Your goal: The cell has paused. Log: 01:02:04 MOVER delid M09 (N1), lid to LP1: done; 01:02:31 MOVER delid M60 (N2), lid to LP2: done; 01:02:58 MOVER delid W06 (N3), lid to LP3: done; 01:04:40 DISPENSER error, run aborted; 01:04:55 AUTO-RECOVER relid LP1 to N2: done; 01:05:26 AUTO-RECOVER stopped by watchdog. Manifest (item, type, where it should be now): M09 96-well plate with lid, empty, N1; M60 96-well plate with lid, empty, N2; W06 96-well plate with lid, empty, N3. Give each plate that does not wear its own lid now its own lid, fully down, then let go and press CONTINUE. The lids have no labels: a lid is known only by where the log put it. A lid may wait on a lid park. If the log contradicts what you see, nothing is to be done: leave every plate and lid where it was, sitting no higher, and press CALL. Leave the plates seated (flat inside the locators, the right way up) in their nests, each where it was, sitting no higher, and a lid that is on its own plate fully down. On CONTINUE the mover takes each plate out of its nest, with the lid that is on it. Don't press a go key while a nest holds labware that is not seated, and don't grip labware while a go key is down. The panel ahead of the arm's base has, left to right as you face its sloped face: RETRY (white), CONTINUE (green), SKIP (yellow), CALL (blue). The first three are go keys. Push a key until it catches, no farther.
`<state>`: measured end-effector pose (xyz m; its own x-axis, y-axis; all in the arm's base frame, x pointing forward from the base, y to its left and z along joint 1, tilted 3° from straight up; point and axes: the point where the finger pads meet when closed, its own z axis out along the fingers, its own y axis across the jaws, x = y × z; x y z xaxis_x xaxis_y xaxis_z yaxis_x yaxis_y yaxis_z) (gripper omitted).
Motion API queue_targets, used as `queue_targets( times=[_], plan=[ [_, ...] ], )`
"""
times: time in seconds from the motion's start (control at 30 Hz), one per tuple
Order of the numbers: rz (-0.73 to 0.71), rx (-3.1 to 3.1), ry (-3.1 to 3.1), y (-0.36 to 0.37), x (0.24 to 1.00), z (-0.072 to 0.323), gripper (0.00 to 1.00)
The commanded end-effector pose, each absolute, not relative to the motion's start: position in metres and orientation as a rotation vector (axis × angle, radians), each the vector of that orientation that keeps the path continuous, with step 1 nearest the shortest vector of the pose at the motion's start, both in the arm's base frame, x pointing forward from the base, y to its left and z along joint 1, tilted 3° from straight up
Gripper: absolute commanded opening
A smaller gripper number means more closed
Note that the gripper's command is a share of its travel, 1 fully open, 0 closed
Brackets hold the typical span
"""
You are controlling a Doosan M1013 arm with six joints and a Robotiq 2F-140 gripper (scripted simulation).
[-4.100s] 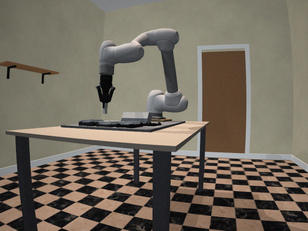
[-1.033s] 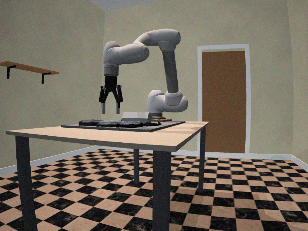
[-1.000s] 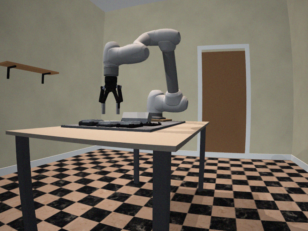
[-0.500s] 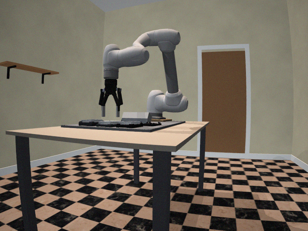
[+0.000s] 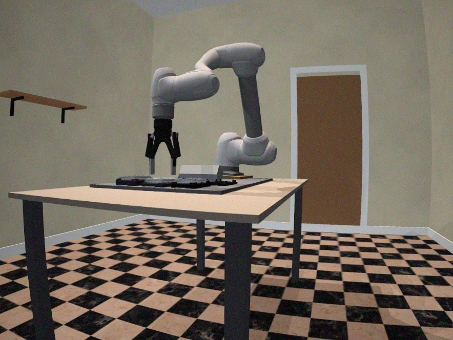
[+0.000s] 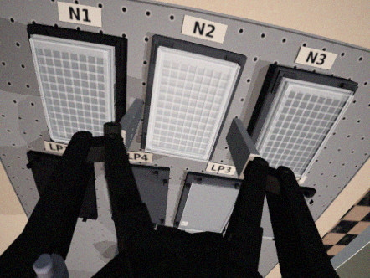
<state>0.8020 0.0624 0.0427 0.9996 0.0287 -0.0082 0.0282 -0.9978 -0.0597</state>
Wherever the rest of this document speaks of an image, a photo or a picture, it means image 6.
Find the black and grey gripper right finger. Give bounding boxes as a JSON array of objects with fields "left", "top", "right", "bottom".
[{"left": 219, "top": 118, "right": 340, "bottom": 278}]

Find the white name plate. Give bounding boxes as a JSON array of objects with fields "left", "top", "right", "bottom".
[
  {"left": 44, "top": 140, "right": 68, "bottom": 153},
  {"left": 182, "top": 15, "right": 228, "bottom": 44},
  {"left": 127, "top": 151, "right": 152, "bottom": 162},
  {"left": 57, "top": 1, "right": 102, "bottom": 27},
  {"left": 296, "top": 176, "right": 307, "bottom": 184},
  {"left": 295, "top": 46, "right": 337, "bottom": 70},
  {"left": 206, "top": 162, "right": 236, "bottom": 175}
]

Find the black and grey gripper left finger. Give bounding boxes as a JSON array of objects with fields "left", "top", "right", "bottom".
[{"left": 0, "top": 98, "right": 173, "bottom": 278}]

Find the grey perforated base plate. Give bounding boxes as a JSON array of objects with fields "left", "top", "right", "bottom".
[{"left": 0, "top": 0, "right": 370, "bottom": 278}]

